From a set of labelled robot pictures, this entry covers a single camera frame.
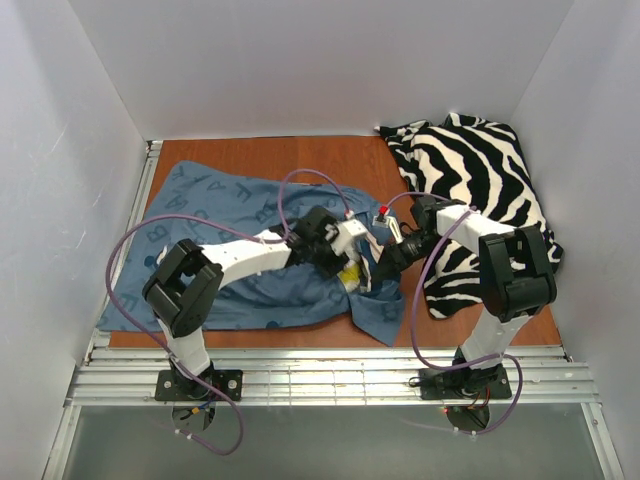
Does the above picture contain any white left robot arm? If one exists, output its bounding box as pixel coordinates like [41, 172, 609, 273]
[142, 207, 366, 400]

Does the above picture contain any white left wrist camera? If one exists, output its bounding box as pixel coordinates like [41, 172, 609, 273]
[330, 218, 368, 255]

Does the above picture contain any aluminium mounting rail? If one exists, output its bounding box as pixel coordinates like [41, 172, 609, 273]
[66, 346, 600, 407]

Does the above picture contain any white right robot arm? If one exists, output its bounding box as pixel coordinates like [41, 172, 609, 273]
[371, 194, 557, 400]

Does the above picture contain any blue letter print pillowcase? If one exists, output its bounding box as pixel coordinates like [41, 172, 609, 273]
[95, 159, 409, 347]

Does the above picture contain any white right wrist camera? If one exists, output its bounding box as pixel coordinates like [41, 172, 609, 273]
[373, 209, 404, 244]

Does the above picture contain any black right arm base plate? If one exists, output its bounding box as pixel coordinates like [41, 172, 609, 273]
[415, 365, 512, 400]

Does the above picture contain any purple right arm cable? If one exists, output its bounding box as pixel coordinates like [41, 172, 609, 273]
[382, 192, 525, 437]

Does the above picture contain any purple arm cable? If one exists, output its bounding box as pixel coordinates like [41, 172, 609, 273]
[382, 192, 525, 437]
[106, 168, 359, 456]

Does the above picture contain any zebra print blanket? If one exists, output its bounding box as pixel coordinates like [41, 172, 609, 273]
[375, 113, 564, 319]

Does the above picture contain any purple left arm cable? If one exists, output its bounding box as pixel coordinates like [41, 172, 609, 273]
[106, 168, 359, 456]

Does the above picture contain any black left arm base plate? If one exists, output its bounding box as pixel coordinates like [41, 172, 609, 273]
[154, 369, 243, 403]

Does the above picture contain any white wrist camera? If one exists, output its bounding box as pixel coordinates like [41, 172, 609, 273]
[373, 209, 404, 244]
[330, 218, 368, 255]

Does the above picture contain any white pillow with yellow edge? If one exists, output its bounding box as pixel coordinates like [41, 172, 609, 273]
[337, 261, 361, 293]

